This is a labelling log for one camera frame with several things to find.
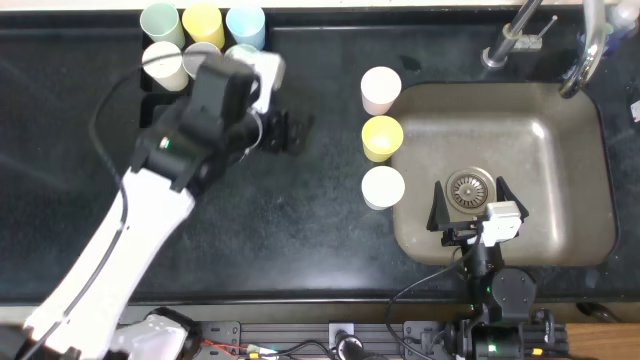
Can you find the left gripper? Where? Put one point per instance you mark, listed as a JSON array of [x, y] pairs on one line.
[[274, 132]]

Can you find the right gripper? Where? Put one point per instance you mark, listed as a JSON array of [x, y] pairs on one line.
[[457, 236]]

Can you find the yellow cup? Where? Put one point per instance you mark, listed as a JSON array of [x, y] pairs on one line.
[[382, 137], [202, 22]]

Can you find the white cup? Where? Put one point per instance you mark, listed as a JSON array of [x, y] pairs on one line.
[[162, 65], [382, 187]]

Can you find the pink cup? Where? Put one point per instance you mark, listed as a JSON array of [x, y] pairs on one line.
[[380, 87]]

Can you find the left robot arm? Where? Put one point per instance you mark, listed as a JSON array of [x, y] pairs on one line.
[[125, 240]]

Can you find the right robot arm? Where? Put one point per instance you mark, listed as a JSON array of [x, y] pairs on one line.
[[510, 290]]

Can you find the steel sink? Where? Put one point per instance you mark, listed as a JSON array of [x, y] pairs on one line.
[[550, 150]]

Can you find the green cup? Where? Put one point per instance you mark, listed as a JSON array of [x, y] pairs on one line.
[[240, 50], [161, 22]]

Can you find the blue cup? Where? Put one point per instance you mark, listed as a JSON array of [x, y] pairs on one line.
[[246, 25]]

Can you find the grey cup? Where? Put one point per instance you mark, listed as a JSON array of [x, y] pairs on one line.
[[195, 57]]

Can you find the black tray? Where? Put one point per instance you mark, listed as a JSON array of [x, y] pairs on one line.
[[152, 110]]

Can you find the steel tap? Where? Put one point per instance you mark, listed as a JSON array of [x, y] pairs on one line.
[[500, 47]]

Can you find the small white object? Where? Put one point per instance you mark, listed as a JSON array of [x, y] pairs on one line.
[[636, 111]]

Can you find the blue soap bottle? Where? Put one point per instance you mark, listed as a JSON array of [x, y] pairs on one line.
[[625, 15]]

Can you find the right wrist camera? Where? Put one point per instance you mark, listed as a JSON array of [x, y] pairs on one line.
[[501, 222]]

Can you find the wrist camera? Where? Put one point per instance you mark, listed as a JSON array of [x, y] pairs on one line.
[[269, 75], [501, 222]]

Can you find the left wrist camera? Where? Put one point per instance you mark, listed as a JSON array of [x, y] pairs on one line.
[[269, 75]]

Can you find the mounting rail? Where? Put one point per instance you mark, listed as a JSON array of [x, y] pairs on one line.
[[290, 332]]

